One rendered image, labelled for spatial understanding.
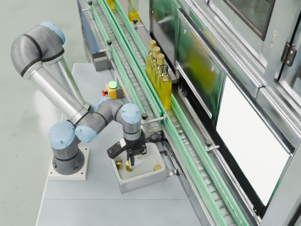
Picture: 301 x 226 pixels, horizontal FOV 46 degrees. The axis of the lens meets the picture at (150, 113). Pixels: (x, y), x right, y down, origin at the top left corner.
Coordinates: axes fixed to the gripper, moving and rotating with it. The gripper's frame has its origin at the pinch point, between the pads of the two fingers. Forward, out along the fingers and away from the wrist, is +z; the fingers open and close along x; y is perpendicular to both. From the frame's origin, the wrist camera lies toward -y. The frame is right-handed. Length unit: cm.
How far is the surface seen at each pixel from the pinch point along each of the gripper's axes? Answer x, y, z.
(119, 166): 3.4, -4.1, 4.2
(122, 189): -8.2, -6.3, 5.2
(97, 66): 79, 5, 4
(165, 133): 8.2, 21.0, -3.5
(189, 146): -3.3, 28.3, -3.9
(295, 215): -77, 5, -85
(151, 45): 41, 26, -31
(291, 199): -76, 3, -90
